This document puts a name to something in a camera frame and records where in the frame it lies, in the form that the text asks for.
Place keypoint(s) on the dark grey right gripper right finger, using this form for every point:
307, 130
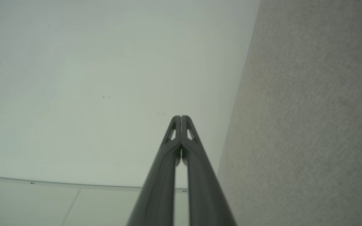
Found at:
203, 188

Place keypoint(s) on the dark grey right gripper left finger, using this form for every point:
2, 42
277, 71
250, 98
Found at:
159, 182

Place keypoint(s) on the grey fabric sofa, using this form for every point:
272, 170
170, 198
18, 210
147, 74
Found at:
309, 119

